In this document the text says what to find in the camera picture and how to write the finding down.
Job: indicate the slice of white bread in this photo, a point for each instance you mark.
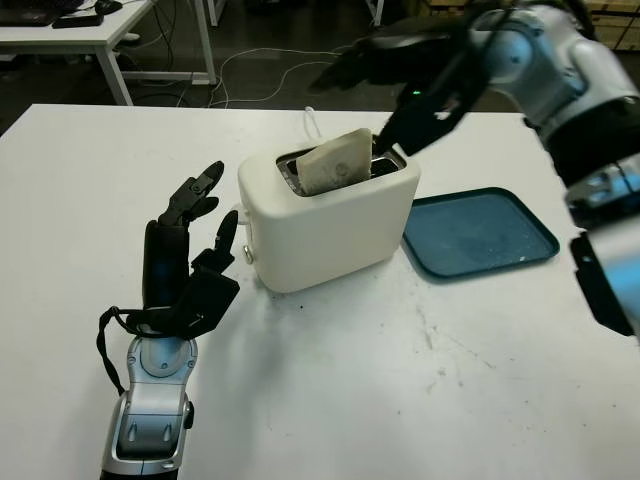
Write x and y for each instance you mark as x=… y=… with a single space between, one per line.
x=335 y=165

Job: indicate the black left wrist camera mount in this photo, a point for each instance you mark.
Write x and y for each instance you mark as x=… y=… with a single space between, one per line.
x=205 y=300

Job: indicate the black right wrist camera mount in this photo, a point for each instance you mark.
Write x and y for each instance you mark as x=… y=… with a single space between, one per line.
x=420 y=125

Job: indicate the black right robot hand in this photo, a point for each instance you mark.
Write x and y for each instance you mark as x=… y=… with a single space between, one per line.
x=400 y=55

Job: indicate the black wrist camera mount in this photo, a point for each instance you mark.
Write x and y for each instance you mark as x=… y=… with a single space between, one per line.
x=205 y=300
x=420 y=125

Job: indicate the white toaster lever knob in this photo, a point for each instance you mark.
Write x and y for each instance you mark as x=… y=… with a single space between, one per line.
x=243 y=215

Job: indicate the white desk frame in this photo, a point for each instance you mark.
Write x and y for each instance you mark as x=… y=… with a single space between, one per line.
x=374 y=12

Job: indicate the wooden crate stack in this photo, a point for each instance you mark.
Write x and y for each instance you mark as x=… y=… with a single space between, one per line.
x=620 y=30

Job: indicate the round toaster dial knob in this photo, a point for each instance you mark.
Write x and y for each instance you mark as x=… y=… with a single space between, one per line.
x=248 y=255

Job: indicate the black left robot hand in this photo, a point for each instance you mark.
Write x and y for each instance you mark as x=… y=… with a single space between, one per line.
x=165 y=260

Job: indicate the cream white two-slot toaster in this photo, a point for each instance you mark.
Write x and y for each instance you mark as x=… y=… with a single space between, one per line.
x=330 y=240

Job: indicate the black computer mouse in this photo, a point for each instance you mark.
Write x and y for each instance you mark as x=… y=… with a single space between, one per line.
x=108 y=7

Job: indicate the flat black device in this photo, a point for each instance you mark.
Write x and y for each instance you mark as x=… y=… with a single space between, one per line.
x=77 y=22

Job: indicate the white office desk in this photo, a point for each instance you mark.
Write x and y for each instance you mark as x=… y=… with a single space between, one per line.
x=115 y=25

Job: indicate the blue plastic tray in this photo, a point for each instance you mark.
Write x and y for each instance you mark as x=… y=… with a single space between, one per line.
x=475 y=235

